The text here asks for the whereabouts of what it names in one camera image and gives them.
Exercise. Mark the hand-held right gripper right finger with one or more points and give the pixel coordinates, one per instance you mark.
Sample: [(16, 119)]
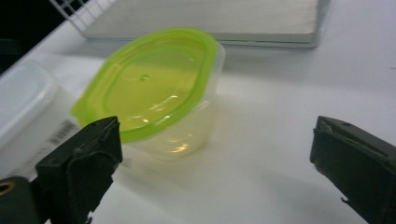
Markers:
[(358, 161)]

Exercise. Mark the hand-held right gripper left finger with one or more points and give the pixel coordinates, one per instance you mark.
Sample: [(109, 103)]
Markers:
[(81, 168)]

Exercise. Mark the clear container with green lid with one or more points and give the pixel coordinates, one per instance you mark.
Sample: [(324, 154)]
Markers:
[(149, 84)]

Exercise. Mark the clear plastic container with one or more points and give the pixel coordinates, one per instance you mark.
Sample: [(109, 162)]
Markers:
[(190, 137)]

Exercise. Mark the white translucent plastic box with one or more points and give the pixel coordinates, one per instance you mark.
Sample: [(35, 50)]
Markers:
[(21, 99)]

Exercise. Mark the white framed board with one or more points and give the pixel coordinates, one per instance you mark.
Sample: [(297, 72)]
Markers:
[(202, 18)]

